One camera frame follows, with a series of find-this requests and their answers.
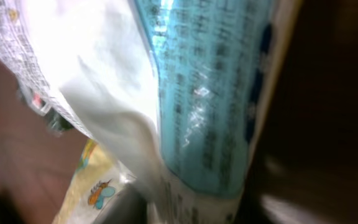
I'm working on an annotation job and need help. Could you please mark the large white snack bag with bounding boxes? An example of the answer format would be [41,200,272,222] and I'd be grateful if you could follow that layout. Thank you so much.
[0,0,301,223]

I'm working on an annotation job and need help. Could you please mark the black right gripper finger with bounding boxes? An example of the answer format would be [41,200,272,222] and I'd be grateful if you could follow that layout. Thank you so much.
[93,184,147,224]

